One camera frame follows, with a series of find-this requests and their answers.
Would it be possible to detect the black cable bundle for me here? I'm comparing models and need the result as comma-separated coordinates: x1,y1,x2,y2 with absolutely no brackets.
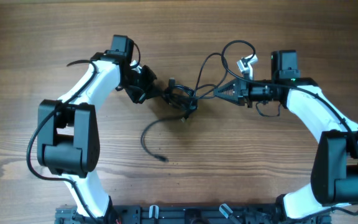
140,52,229,163

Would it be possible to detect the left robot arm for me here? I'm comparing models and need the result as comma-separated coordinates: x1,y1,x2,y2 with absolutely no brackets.
28,35,156,223

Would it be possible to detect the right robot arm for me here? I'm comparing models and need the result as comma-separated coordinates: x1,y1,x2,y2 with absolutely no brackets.
214,50,358,222

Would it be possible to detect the right camera black cable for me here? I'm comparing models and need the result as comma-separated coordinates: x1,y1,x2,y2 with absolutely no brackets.
221,39,358,217

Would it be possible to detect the camera black cable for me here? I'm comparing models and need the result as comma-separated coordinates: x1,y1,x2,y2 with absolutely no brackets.
25,59,101,224
221,39,358,217

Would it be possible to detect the left camera black cable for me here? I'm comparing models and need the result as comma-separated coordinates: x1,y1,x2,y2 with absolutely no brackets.
25,59,101,224

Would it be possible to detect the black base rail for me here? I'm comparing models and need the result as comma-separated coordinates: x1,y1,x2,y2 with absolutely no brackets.
54,203,332,224

